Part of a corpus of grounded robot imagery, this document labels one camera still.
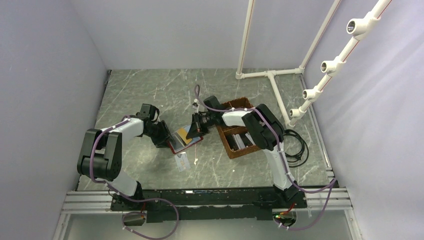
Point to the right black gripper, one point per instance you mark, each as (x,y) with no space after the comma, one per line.
(196,128)

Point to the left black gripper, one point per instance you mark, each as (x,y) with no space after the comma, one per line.
(161,141)

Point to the red leather card holder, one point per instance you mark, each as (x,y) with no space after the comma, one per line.
(178,141)

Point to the gold striped credit card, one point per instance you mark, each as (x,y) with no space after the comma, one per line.
(181,134)

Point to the white card stack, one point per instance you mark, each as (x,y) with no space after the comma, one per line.
(240,141)

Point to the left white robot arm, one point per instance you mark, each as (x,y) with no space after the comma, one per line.
(101,153)

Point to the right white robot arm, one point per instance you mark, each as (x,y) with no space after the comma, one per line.
(264,128)

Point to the brown woven basket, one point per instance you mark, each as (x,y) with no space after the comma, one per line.
(224,131)

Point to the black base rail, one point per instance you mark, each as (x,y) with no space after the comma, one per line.
(258,203)

